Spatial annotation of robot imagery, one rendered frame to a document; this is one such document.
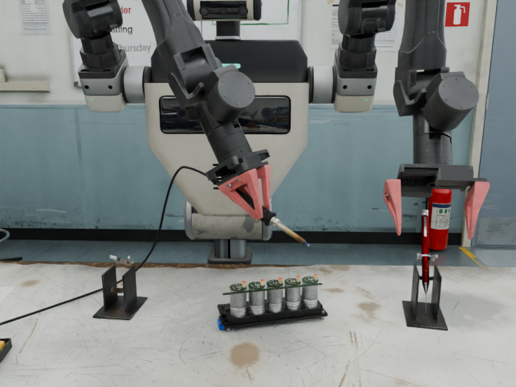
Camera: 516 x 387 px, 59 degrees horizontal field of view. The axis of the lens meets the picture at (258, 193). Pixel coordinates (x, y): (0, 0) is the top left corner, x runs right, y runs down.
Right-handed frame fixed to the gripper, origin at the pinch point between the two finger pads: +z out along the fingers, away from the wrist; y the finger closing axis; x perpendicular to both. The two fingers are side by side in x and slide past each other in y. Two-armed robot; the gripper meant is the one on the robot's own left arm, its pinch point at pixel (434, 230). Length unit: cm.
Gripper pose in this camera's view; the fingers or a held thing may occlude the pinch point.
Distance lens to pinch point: 71.1
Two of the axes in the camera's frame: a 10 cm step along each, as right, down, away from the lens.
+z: -1.2, 9.2, -3.8
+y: 9.8, 0.4, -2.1
